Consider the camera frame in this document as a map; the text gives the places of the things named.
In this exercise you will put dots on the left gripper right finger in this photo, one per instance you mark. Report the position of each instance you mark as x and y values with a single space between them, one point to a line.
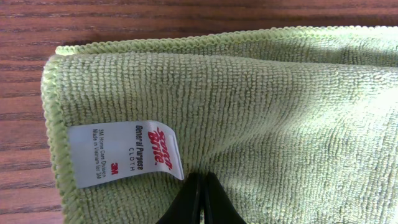
218 208

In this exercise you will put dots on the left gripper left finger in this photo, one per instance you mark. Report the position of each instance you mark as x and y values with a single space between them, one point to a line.
185 208

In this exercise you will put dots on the light green cloth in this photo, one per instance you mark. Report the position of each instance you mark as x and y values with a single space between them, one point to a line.
298 123

